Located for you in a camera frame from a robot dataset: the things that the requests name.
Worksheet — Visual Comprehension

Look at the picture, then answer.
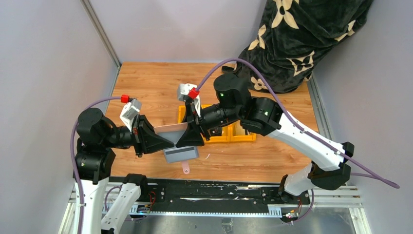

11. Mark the beige leather card holder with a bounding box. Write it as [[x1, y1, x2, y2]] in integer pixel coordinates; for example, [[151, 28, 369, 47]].
[[153, 122, 200, 175]]

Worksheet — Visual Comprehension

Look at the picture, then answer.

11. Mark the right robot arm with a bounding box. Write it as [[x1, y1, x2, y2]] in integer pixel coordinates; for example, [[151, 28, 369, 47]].
[[176, 74, 354, 199]]

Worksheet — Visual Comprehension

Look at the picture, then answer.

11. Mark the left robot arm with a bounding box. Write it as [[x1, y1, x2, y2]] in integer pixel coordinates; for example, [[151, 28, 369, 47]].
[[75, 108, 174, 234]]

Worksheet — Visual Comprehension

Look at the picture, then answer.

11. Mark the yellow bin with silver cards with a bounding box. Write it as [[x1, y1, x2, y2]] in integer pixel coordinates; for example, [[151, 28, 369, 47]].
[[178, 105, 186, 123]]

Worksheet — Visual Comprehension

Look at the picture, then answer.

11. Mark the yellow bin with black card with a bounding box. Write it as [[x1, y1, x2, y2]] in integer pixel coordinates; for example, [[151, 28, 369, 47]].
[[200, 104, 230, 143]]

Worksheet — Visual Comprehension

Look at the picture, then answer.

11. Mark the black floral blanket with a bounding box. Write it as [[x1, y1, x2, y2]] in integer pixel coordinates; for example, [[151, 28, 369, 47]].
[[222, 0, 372, 94]]

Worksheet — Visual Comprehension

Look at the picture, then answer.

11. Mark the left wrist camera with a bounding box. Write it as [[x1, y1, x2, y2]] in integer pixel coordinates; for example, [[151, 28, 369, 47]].
[[119, 98, 142, 132]]

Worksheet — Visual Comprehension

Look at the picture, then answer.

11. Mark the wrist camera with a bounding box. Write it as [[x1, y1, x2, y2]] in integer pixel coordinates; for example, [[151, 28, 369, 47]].
[[119, 98, 142, 132], [177, 83, 197, 101]]

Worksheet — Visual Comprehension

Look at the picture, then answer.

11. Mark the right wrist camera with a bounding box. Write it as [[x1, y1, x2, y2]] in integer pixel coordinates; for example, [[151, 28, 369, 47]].
[[177, 83, 197, 101]]

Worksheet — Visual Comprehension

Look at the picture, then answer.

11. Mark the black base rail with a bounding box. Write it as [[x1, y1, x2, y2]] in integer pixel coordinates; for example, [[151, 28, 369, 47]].
[[69, 175, 364, 217]]

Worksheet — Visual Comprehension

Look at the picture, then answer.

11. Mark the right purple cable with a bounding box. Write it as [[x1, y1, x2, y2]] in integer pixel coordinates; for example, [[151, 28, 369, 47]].
[[188, 58, 401, 190]]

